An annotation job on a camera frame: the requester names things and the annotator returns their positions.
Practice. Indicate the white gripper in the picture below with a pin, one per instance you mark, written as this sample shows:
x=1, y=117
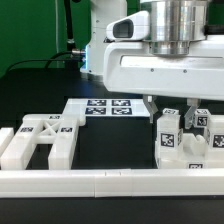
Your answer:
x=130, y=67

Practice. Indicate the white chair seat plate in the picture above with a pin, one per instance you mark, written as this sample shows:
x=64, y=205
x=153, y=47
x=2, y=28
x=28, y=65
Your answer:
x=191, y=156

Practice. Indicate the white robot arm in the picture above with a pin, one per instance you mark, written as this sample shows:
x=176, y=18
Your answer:
x=165, y=49

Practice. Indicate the white marker base sheet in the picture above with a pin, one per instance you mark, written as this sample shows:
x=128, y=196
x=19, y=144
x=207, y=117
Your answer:
x=106, y=107

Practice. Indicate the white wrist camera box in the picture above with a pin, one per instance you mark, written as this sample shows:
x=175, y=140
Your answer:
x=135, y=27

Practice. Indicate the white U-shaped fence frame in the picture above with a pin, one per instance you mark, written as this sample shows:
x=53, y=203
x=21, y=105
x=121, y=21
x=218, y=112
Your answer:
x=111, y=183

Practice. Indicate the white chair back frame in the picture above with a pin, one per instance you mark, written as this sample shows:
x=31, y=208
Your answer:
x=61, y=131

